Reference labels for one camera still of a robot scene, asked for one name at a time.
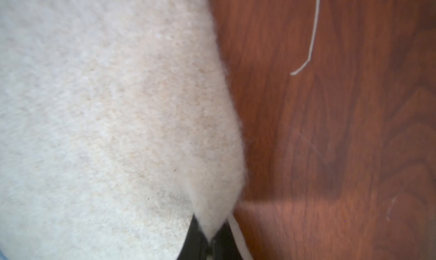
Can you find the beige wool scarf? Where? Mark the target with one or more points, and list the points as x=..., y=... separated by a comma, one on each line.
x=117, y=127

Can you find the loose scarf fringe threads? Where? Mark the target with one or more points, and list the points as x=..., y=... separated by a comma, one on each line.
x=312, y=42

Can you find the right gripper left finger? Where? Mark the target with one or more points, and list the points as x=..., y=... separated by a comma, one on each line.
x=196, y=246

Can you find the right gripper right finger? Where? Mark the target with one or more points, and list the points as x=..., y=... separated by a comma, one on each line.
x=224, y=246

